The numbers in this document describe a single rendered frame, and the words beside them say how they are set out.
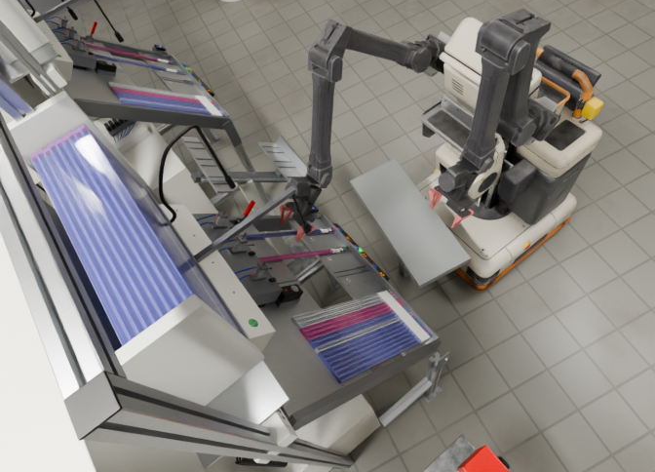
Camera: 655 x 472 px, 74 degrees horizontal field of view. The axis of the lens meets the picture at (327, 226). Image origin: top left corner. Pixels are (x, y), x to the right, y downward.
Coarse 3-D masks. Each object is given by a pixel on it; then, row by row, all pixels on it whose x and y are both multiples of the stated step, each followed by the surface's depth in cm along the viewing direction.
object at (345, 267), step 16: (320, 224) 178; (304, 240) 162; (320, 240) 168; (336, 240) 174; (320, 256) 158; (336, 256) 164; (352, 256) 170; (336, 272) 155; (352, 272) 160; (368, 272) 166; (352, 288) 152; (368, 288) 157; (384, 288) 163
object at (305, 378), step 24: (264, 240) 149; (264, 312) 120; (288, 312) 125; (288, 336) 117; (264, 360) 106; (288, 360) 110; (312, 360) 114; (288, 384) 104; (312, 384) 108; (336, 384) 112; (288, 408) 99
